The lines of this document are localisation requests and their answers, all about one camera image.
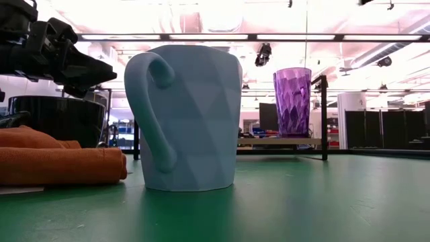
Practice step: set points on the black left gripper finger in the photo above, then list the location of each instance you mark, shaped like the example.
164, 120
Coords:
87, 69
75, 90

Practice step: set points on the light blue faceted mug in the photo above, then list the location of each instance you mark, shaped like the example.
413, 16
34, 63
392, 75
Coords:
198, 121

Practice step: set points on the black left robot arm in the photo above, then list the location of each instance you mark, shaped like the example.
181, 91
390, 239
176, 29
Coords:
15, 13

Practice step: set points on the orange folded cloth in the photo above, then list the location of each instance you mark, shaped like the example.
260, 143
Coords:
57, 163

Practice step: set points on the white paper sheet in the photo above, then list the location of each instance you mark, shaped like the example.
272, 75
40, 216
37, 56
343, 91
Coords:
20, 190

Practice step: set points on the black computer monitor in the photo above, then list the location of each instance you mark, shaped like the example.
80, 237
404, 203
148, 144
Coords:
268, 117

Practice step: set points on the purple faceted plastic tumbler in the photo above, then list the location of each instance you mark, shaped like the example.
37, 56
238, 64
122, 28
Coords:
293, 101

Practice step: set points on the white round column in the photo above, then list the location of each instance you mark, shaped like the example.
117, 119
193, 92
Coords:
351, 102

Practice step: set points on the black room partition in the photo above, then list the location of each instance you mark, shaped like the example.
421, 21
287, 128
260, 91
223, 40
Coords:
386, 129

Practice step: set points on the overhead light bar frame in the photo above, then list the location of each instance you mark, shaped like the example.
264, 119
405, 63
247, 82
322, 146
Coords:
252, 37

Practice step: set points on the black overhead camera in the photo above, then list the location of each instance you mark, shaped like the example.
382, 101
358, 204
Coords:
263, 54

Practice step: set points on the black ceiling-mounted camera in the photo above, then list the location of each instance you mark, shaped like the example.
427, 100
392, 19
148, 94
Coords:
384, 62

